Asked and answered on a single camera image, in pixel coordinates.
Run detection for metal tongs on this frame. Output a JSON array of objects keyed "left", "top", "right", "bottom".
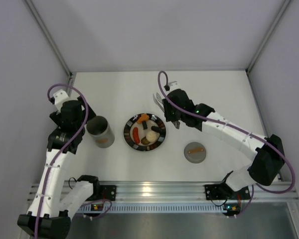
[{"left": 152, "top": 93, "right": 180, "bottom": 129}]

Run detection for black ridged food piece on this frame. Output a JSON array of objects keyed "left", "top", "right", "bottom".
[{"left": 151, "top": 126, "right": 163, "bottom": 134}]

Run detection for black seaweed sushi piece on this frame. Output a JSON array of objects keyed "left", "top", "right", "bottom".
[{"left": 142, "top": 121, "right": 148, "bottom": 130}]

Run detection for white rice ball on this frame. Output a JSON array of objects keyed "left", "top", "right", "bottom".
[{"left": 146, "top": 130, "right": 157, "bottom": 143}]

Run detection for red sausage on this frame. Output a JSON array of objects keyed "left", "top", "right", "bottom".
[{"left": 133, "top": 127, "right": 140, "bottom": 144}]

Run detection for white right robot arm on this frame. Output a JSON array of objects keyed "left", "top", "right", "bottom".
[{"left": 159, "top": 82, "right": 285, "bottom": 199}]

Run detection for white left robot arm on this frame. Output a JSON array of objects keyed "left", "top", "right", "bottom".
[{"left": 17, "top": 90, "right": 100, "bottom": 239}]

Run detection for grey cylindrical lunch container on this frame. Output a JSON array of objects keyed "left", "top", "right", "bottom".
[{"left": 86, "top": 116, "right": 115, "bottom": 148}]

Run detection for dark patterned round plate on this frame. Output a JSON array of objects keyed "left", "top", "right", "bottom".
[{"left": 123, "top": 113, "right": 166, "bottom": 152}]

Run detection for grey round container lid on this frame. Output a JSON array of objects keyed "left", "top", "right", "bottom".
[{"left": 184, "top": 142, "right": 207, "bottom": 164}]

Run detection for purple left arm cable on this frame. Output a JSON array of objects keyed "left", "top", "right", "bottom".
[{"left": 34, "top": 83, "right": 89, "bottom": 239}]

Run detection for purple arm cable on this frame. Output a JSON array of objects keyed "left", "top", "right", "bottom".
[
  {"left": 34, "top": 83, "right": 89, "bottom": 239},
  {"left": 157, "top": 71, "right": 296, "bottom": 194}
]

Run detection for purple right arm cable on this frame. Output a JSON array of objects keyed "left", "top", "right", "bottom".
[{"left": 157, "top": 71, "right": 296, "bottom": 194}]

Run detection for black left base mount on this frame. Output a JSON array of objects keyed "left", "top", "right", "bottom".
[{"left": 98, "top": 185, "right": 117, "bottom": 201}]

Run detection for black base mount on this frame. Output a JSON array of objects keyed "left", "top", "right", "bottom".
[
  {"left": 204, "top": 183, "right": 251, "bottom": 201},
  {"left": 98, "top": 185, "right": 117, "bottom": 201}
]

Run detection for aluminium mounting rail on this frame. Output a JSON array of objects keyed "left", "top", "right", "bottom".
[{"left": 100, "top": 181, "right": 299, "bottom": 203}]

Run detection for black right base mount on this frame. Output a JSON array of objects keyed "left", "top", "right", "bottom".
[{"left": 204, "top": 183, "right": 251, "bottom": 201}]

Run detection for grey slotted cable duct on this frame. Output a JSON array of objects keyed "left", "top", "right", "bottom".
[{"left": 72, "top": 204, "right": 230, "bottom": 214}]

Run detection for aluminium left frame post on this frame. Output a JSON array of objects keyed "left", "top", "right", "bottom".
[{"left": 23, "top": 0, "right": 73, "bottom": 78}]

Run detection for aluminium frame post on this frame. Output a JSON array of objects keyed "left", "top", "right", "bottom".
[
  {"left": 245, "top": 0, "right": 294, "bottom": 76},
  {"left": 23, "top": 0, "right": 73, "bottom": 78}
]

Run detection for aluminium right frame post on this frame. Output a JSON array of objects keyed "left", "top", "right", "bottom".
[{"left": 245, "top": 0, "right": 294, "bottom": 76}]

